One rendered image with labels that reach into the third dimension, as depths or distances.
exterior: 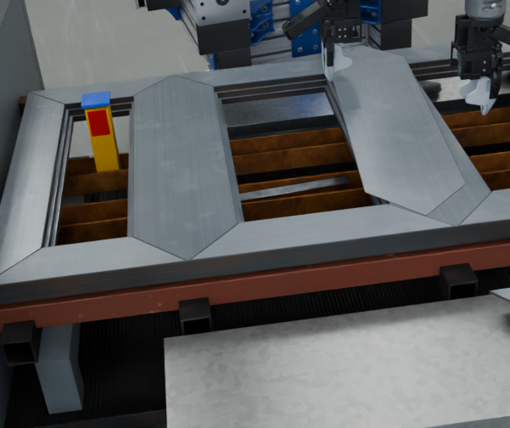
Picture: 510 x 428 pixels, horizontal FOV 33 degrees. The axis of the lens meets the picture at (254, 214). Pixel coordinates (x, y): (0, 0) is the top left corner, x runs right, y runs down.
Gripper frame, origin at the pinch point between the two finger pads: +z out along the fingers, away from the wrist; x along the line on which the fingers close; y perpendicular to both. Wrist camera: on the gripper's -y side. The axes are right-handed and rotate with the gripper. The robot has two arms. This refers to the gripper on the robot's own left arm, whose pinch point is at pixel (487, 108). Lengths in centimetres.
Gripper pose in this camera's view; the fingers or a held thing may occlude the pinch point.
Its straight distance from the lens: 179.9
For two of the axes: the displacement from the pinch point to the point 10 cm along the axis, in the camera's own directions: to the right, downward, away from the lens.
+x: 1.1, 5.4, -8.3
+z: 0.7, 8.3, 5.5
